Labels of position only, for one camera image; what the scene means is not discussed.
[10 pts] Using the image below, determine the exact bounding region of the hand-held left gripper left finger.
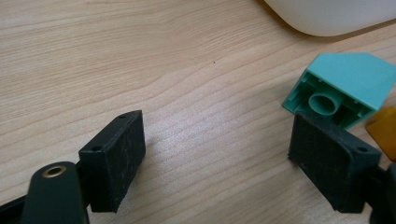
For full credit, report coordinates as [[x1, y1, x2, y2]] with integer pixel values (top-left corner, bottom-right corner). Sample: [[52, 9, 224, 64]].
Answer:
[[78, 109, 147, 214]]

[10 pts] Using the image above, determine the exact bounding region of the orange building block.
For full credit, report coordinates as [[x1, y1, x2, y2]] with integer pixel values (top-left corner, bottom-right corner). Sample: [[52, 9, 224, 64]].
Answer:
[[365, 105, 396, 162]]

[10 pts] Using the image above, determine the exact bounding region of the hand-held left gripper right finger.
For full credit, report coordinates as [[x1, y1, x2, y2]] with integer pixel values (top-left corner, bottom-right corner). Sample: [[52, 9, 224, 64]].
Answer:
[[288, 111, 383, 215]]

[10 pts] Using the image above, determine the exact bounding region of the white plastic bin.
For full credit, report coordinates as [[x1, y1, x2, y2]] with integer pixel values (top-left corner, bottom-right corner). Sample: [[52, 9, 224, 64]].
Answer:
[[263, 0, 396, 37]]

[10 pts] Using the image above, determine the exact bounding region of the mint green building block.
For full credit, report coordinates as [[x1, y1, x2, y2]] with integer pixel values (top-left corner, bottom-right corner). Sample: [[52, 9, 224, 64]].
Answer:
[[281, 51, 396, 131]]

